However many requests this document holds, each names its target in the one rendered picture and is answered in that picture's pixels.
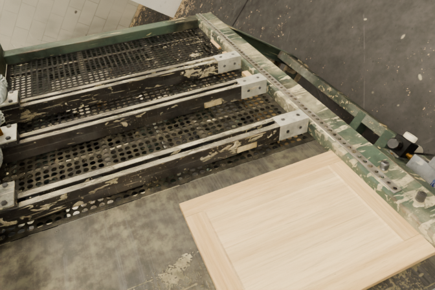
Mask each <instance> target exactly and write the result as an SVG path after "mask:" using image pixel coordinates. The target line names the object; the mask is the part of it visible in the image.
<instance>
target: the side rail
mask: <svg viewBox="0 0 435 290"><path fill-rule="evenodd" d="M197 21H198V19H197V18H196V17H195V16H188V17H182V18H178V19H171V20H167V21H161V22H157V23H150V24H147V25H140V26H136V27H129V28H123V29H119V30H112V31H109V32H102V33H98V34H91V35H88V36H81V37H77V38H71V39H64V40H60V41H53V42H50V43H43V44H39V45H33V46H29V47H22V48H18V49H12V50H5V55H4V58H5V60H6V62H7V65H10V64H14V63H21V62H24V61H30V60H36V59H40V58H46V57H50V56H56V55H60V54H66V53H70V52H76V51H79V50H85V49H92V48H96V47H102V46H106V45H112V44H116V43H122V42H125V41H131V40H135V39H141V38H147V37H151V36H157V35H161V34H167V33H171V32H177V31H181V30H187V29H191V28H197V27H198V24H197Z"/></svg>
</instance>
